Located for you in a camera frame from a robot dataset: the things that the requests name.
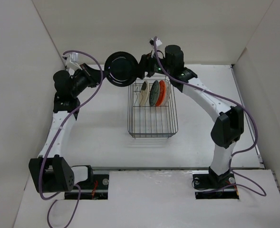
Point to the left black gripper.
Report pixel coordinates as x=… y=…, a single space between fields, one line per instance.
x=94 y=75

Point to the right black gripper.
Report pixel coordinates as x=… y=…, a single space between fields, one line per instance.
x=145 y=65

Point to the black plate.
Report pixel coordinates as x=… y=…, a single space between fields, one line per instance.
x=122 y=69

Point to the cream plate with flowers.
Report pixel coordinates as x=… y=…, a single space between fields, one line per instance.
x=144 y=93

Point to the blue patterned plate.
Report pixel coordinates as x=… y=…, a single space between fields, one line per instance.
x=154 y=93

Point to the orange plate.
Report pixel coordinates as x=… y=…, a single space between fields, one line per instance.
x=162 y=93

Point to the clear glass plate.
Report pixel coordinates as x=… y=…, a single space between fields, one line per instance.
x=168 y=92

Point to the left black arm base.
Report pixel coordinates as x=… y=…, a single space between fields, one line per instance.
x=96 y=189

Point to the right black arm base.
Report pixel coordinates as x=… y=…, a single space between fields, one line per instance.
x=206 y=188

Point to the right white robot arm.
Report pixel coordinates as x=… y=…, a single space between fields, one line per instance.
x=228 y=120

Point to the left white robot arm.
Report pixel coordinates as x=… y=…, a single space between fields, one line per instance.
x=50 y=171

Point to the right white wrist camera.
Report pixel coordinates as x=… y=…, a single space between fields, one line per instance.
x=155 y=43

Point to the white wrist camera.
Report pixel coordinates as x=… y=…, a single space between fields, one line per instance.
x=71 y=61
x=155 y=43

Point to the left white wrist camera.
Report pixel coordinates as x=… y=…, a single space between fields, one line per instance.
x=71 y=61

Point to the grey wire dish rack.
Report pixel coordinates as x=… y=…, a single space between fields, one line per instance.
x=151 y=121

